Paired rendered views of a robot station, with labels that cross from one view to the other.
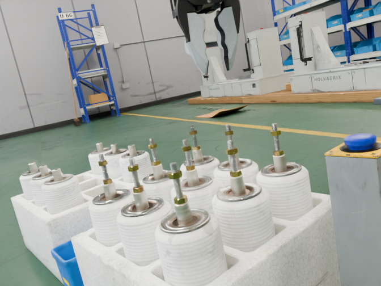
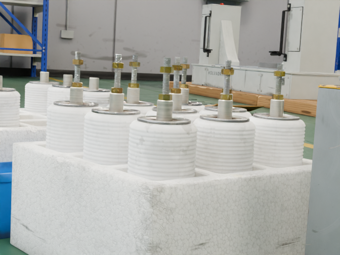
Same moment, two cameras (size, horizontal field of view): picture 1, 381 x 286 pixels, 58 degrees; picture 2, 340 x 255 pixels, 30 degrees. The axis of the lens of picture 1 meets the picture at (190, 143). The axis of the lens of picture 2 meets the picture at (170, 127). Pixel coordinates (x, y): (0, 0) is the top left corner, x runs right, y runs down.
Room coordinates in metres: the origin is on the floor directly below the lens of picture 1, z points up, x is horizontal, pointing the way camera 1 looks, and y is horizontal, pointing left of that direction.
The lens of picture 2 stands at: (-0.41, 0.05, 0.35)
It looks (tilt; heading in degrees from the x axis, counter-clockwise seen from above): 7 degrees down; 358
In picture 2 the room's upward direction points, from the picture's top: 3 degrees clockwise
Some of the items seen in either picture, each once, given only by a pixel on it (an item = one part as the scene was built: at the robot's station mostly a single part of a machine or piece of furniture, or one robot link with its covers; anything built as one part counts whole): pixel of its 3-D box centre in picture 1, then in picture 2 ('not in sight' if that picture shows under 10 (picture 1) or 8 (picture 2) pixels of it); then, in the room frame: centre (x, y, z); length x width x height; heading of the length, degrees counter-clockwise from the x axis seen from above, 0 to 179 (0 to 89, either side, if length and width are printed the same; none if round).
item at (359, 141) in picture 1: (360, 143); not in sight; (0.45, -0.23, 0.32); 0.04 x 0.04 x 0.02
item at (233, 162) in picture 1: (233, 163); (226, 85); (0.54, -0.06, 0.30); 0.01 x 0.01 x 0.08
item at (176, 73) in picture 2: (188, 158); (176, 80); (0.63, 0.01, 0.30); 0.01 x 0.01 x 0.08
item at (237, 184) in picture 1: (237, 185); (224, 110); (0.54, -0.06, 0.26); 0.02 x 0.02 x 0.03
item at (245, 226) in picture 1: (248, 242); (220, 178); (0.54, -0.06, 0.16); 0.10 x 0.10 x 0.18
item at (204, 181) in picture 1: (193, 184); (174, 111); (0.63, 0.01, 0.25); 0.08 x 0.08 x 0.01
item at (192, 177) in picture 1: (192, 177); (175, 103); (0.63, 0.01, 0.26); 0.02 x 0.02 x 0.03
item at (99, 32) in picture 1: (100, 33); not in sight; (6.21, 1.16, 1.45); 0.25 x 0.03 x 0.39; 112
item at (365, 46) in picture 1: (372, 44); not in sight; (5.78, -3.29, 0.36); 0.50 x 0.38 x 0.21; 112
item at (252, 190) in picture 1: (238, 192); (224, 119); (0.54, -0.06, 0.25); 0.08 x 0.08 x 0.01
